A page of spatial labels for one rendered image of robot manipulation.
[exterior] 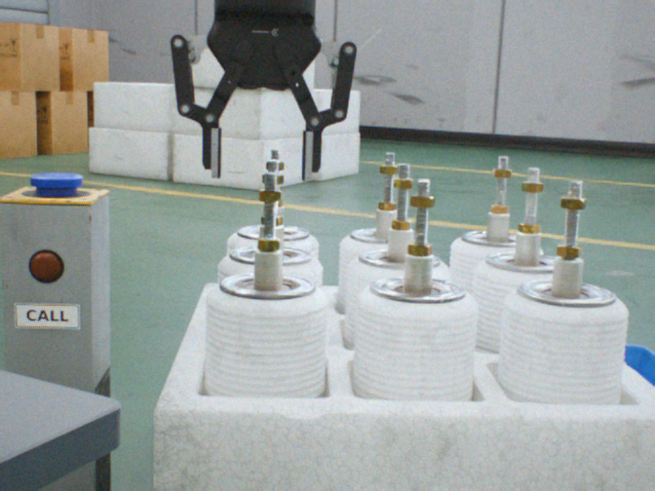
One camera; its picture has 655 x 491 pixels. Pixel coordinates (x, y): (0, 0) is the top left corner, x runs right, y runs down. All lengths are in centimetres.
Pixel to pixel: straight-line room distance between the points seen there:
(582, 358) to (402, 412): 14
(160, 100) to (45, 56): 104
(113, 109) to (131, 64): 381
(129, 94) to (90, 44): 110
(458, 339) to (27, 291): 34
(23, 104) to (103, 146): 75
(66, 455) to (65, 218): 42
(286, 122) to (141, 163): 59
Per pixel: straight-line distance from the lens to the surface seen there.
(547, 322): 69
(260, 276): 69
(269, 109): 327
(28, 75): 434
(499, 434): 67
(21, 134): 432
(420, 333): 66
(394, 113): 620
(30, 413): 32
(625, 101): 575
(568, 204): 71
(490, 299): 81
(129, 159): 358
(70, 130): 453
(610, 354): 71
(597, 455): 70
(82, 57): 461
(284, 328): 66
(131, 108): 359
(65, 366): 74
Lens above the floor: 42
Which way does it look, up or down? 11 degrees down
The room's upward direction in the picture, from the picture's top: 2 degrees clockwise
